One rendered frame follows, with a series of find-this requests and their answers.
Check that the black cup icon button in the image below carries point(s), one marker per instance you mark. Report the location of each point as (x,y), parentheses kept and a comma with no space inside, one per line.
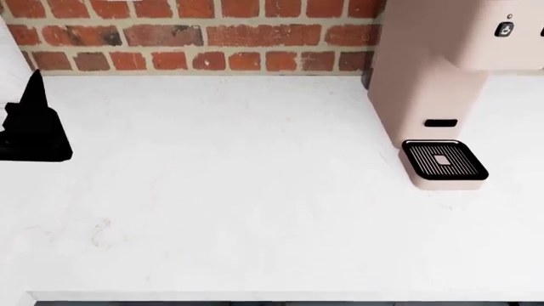
(504,30)

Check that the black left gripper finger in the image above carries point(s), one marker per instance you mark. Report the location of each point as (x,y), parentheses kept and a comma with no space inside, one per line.
(37,92)

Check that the black ribbed drip tray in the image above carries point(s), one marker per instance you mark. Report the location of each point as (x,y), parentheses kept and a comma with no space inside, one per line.
(444,160)

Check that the beige coffee machine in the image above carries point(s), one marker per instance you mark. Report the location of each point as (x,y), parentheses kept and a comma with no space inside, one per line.
(429,79)

